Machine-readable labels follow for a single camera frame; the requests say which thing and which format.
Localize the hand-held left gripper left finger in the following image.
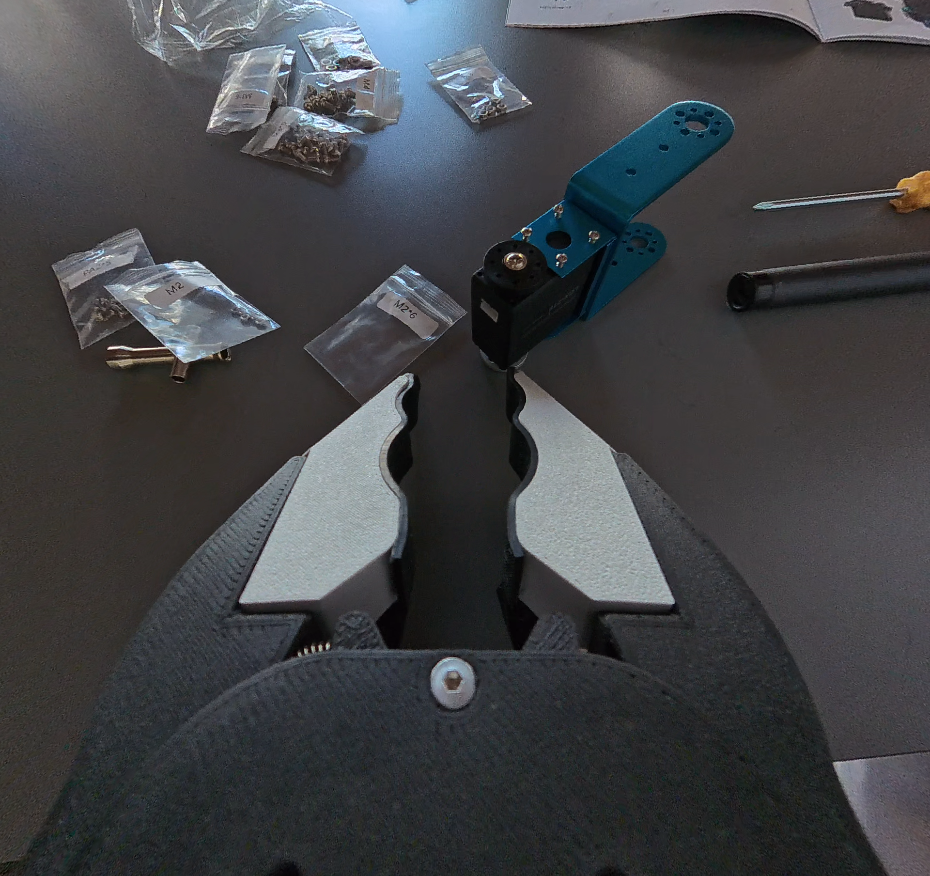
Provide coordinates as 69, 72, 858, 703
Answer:
238, 373, 424, 615

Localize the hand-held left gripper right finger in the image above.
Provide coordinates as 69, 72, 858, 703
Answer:
497, 371, 678, 615

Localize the black electric screwdriver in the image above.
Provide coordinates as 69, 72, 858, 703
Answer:
727, 251, 930, 313

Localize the blue bracket with black servo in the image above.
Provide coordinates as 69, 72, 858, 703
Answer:
471, 100, 735, 372

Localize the dark grey desk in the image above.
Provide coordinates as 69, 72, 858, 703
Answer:
0, 0, 930, 876

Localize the flat clear zip bag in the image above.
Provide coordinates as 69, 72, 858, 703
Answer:
304, 264, 467, 405

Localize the small metal socket wrench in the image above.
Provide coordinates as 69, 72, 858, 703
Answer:
105, 344, 235, 385

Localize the small zip bag of screws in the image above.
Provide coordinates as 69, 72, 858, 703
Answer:
104, 260, 281, 362

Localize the small clear zip bag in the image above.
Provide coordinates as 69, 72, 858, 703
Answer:
51, 228, 155, 348

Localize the zip bag of silver screws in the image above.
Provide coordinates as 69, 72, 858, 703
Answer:
298, 22, 382, 74
241, 106, 364, 177

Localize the zip bag of large nuts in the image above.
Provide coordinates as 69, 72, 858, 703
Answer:
294, 68, 403, 133

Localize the wide clear zip bag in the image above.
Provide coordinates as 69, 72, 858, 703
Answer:
206, 44, 295, 137

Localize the zip bag of small nuts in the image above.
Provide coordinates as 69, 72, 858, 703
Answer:
425, 45, 533, 130

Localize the yellow-handled screwdriver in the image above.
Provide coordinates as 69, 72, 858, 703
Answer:
752, 171, 930, 216

